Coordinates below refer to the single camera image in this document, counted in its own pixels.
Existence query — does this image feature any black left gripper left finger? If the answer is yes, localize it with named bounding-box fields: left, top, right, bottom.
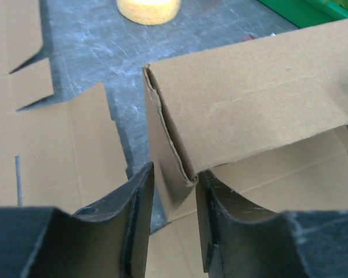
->
left=0, top=163, right=154, bottom=277

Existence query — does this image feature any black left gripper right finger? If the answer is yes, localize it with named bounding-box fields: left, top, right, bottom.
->
left=195, top=170, right=348, bottom=277

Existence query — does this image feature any brown cardboard box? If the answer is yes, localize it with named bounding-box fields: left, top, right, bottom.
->
left=143, top=19, right=348, bottom=277

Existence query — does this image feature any flat cardboard sheet on left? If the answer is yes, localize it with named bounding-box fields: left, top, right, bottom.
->
left=0, top=1, right=127, bottom=213

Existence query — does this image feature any red packet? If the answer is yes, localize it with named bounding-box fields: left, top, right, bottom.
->
left=243, top=34, right=255, bottom=41

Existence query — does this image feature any yellow tape roll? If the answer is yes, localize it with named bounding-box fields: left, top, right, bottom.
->
left=116, top=0, right=182, bottom=25

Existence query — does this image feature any green plastic tray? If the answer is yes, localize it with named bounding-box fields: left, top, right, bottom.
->
left=259, top=0, right=348, bottom=28

